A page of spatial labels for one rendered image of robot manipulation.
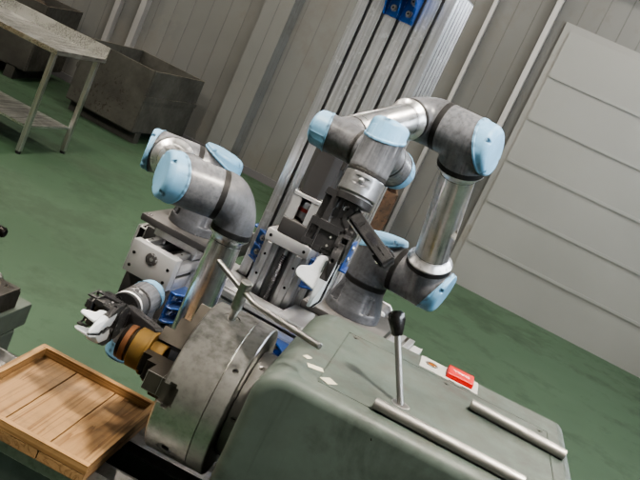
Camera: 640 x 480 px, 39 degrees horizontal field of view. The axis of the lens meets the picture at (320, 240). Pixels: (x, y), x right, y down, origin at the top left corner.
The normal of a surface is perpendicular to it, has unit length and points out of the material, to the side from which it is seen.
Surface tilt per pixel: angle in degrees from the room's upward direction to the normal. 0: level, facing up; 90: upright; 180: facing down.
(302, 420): 90
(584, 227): 90
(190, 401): 81
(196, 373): 63
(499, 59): 90
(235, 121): 90
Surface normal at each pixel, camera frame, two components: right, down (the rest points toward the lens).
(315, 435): -0.19, 0.15
